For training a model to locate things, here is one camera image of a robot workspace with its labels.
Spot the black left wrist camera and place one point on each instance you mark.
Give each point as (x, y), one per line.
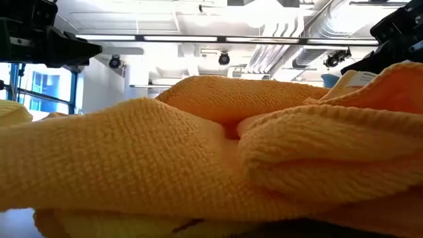
(26, 11)

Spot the silver ventilation duct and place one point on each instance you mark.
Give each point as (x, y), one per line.
(330, 26)

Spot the dark window frame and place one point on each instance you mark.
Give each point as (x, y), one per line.
(73, 92)

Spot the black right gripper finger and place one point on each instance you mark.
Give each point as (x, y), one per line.
(380, 61)

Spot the blue spray bottle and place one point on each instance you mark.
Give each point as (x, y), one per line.
(330, 81)

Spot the black ceiling spotlight cluster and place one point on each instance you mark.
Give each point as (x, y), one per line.
(335, 59)

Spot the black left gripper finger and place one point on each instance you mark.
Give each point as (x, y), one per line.
(72, 53)

